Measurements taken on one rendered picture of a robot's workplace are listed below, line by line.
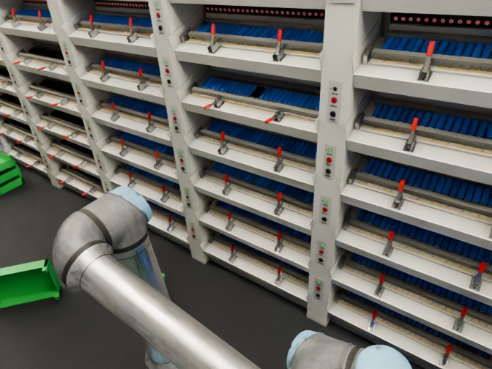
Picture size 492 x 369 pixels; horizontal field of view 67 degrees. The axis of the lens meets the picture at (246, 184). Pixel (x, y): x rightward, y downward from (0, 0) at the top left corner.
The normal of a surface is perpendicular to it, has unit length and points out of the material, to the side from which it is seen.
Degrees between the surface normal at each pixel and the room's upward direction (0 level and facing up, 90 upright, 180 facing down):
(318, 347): 9
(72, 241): 14
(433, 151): 21
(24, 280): 90
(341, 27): 90
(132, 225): 83
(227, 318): 0
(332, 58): 90
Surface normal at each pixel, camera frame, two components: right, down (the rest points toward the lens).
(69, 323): -0.05, -0.84
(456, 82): -0.25, -0.62
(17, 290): 0.25, 0.51
